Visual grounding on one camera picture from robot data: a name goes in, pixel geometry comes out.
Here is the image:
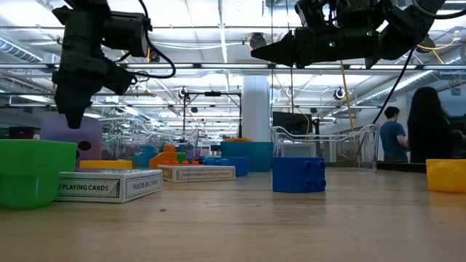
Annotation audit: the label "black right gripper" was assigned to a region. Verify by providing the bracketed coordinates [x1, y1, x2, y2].
[250, 28, 382, 69]

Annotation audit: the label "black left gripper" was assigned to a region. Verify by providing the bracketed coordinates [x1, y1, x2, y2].
[52, 0, 134, 130]

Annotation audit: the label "purple foam die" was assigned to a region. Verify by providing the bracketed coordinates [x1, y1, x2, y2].
[39, 115, 103, 164]

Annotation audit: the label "light blue toy block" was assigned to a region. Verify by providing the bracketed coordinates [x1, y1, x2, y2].
[136, 144, 161, 168]

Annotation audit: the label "clear plastic container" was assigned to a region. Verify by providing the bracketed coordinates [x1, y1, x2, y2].
[103, 116, 200, 165]
[269, 123, 380, 172]

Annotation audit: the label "yellow flat toy brick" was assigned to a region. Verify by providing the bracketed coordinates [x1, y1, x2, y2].
[79, 159, 133, 170]

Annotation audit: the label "white building pillar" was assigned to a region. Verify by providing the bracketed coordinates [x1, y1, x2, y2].
[241, 75, 271, 143]

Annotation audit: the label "black background monitor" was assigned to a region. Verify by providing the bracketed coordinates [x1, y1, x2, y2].
[272, 111, 313, 135]

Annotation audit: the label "large green toy brick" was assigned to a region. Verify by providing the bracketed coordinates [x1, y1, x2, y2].
[0, 139, 78, 210]

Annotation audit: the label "white emblem playing card deck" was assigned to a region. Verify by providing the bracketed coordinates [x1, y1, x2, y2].
[56, 167, 164, 204]

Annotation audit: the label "blue plastic bin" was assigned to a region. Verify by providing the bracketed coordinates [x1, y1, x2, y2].
[219, 140, 275, 173]

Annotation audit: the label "orange eight-stud brick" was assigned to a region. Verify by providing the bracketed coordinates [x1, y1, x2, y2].
[162, 160, 200, 167]

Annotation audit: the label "large blue two-stud block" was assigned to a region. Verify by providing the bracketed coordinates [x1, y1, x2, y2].
[202, 156, 249, 178]

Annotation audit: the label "small blue toy block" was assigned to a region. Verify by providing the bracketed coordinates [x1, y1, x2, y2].
[272, 156, 328, 194]

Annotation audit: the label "grey-backed playing card deck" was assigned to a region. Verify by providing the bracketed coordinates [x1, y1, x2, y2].
[157, 164, 237, 183]

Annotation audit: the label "person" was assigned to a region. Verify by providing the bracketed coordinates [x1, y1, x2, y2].
[379, 106, 409, 163]
[406, 86, 454, 164]

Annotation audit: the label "black background table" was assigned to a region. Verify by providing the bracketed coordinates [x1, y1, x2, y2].
[376, 161, 427, 174]

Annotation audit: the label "yellow two-stud toy block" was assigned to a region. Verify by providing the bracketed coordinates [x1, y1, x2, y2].
[425, 158, 466, 194]

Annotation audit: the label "thin black hanging cable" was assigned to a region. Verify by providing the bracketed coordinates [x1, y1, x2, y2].
[269, 0, 275, 114]

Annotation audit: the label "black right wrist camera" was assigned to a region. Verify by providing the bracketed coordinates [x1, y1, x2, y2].
[295, 0, 383, 29]

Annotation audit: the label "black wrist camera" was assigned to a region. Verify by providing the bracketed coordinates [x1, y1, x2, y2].
[104, 12, 153, 58]
[295, 0, 383, 29]

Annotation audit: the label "black background rig frame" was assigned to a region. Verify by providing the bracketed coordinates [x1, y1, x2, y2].
[181, 91, 243, 141]

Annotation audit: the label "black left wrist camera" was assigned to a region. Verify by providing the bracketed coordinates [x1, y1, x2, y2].
[104, 12, 153, 58]

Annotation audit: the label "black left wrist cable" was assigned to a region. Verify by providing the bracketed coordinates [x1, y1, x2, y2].
[115, 0, 177, 80]

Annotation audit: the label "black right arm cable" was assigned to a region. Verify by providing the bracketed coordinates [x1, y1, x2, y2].
[371, 47, 418, 124]

